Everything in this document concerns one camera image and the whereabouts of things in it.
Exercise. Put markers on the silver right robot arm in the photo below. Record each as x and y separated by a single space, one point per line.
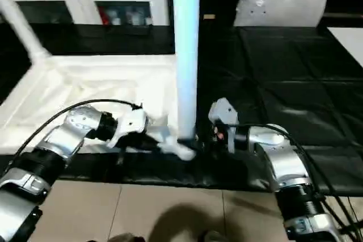
286 159

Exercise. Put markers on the black work mat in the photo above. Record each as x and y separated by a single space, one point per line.
283 69

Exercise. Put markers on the dark right robot foot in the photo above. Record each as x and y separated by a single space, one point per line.
214 237

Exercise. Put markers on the white plastic table top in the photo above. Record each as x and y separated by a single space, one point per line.
85 77

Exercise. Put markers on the white plastic table leg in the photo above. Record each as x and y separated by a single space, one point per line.
22 26
185 55

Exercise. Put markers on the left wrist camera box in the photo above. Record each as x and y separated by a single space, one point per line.
131 121

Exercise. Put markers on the dark robot foot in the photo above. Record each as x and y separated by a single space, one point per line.
126 238
214 237

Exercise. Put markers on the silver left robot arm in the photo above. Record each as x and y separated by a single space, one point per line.
65 134

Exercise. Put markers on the dark left robot foot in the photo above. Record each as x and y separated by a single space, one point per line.
126 238

